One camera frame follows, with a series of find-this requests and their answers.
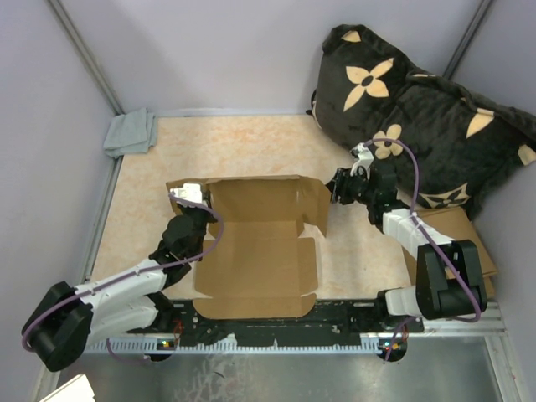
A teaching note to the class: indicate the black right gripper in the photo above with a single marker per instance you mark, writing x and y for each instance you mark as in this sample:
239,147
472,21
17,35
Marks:
340,185

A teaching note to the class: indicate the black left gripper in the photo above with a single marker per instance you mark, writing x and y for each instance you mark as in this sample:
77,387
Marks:
211,219

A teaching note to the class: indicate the brown cardboard box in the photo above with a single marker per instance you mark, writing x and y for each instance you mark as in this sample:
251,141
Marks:
261,266

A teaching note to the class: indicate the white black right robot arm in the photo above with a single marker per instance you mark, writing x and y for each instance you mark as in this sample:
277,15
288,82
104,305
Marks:
448,279

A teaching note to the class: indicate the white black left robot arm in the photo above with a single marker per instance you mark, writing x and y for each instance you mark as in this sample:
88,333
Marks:
68,319

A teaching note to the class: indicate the stack of flat cardboard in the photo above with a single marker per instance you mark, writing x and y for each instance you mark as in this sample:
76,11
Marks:
454,223

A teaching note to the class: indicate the black flower pattern cushion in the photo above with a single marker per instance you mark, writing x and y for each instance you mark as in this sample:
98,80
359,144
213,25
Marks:
451,147

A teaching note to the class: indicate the grey folded cloth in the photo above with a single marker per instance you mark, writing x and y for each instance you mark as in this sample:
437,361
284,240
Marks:
131,133

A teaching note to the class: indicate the white board corner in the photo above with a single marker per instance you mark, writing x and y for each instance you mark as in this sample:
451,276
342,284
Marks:
78,389

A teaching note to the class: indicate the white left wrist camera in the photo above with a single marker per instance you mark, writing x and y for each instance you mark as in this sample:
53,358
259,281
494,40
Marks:
191,195

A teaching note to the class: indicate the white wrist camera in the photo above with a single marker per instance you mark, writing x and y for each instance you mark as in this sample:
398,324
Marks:
363,159
191,195

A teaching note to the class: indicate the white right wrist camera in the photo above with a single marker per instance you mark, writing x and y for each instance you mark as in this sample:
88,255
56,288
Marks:
363,159

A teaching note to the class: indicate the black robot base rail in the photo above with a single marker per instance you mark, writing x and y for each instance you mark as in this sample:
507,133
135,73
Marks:
361,325

